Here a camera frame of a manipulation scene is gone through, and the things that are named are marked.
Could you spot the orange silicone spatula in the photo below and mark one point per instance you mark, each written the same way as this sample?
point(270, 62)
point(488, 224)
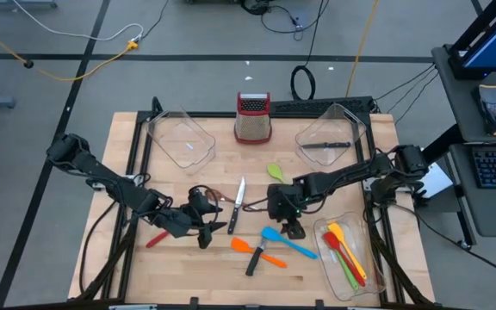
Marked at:
point(240, 245)

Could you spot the blue silicone spoon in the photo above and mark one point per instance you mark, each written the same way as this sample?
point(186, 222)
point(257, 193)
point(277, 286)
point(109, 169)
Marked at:
point(271, 234)

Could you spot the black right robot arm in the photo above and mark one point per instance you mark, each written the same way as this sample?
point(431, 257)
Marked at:
point(342, 176)

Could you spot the grey side desk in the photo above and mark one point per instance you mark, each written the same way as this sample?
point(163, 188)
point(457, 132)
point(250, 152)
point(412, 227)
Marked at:
point(459, 112)

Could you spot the grey black work gloves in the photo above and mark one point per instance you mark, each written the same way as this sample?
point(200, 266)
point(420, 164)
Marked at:
point(491, 107)

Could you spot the red silicone spoon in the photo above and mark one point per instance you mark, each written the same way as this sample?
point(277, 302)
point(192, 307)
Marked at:
point(155, 240)

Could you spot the white sheet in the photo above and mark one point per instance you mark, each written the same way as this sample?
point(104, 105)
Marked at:
point(439, 185)

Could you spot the brown wooden spoon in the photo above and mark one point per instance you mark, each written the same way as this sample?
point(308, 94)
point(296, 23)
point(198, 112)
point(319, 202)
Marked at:
point(224, 197)

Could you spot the black floor puck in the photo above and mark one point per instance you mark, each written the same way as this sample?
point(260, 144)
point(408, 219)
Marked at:
point(28, 64)

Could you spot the clear plastic bin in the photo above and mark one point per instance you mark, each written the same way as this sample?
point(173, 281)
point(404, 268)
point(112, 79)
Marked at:
point(179, 138)
point(334, 125)
point(330, 267)

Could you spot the red silicone spatula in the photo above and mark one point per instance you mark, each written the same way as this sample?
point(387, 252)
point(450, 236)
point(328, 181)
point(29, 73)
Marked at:
point(330, 239)

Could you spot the lime green silicone spoon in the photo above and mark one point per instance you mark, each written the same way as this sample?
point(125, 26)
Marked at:
point(274, 171)

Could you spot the red steel box grater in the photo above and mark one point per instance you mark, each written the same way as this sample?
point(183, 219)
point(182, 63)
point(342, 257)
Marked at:
point(252, 125)

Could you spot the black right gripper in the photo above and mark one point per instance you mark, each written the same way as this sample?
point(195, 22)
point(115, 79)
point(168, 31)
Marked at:
point(287, 202)

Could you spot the black aluminium table frame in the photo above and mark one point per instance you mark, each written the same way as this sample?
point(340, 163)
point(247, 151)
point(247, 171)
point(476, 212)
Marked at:
point(222, 115)

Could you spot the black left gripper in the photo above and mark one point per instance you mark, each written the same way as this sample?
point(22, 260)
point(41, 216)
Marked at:
point(187, 219)

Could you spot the yellow silicone spatula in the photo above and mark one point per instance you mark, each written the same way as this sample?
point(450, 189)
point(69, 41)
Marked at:
point(336, 230)

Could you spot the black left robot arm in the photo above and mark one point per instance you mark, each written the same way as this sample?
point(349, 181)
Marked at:
point(97, 170)

